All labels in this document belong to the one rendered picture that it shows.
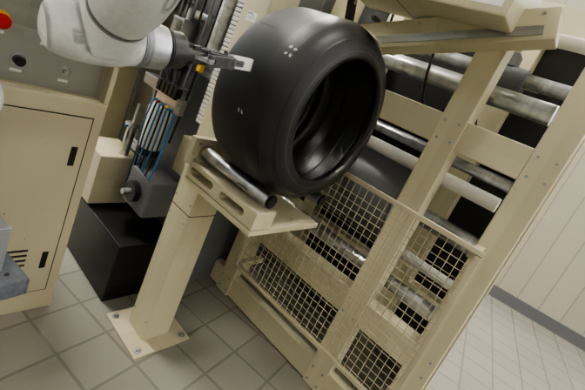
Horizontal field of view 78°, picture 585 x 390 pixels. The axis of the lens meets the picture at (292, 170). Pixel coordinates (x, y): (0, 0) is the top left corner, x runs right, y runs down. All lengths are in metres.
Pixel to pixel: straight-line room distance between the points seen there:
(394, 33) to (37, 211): 1.45
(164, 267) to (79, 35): 1.09
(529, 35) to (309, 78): 0.71
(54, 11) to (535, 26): 1.22
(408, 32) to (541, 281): 3.52
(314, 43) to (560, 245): 3.84
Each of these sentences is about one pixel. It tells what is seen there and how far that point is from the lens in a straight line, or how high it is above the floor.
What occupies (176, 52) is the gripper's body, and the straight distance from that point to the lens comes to 0.79.
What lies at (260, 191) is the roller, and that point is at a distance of 1.09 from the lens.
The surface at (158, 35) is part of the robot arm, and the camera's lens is 0.77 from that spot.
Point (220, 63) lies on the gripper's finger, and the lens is 0.84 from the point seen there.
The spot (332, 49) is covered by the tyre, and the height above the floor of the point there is 1.36.
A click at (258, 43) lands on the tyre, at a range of 1.03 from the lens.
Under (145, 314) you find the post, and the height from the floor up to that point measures 0.12.
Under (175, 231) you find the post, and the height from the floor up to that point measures 0.53.
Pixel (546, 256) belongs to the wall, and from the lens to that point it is 4.50.
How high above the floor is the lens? 1.26
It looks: 14 degrees down
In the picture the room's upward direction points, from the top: 24 degrees clockwise
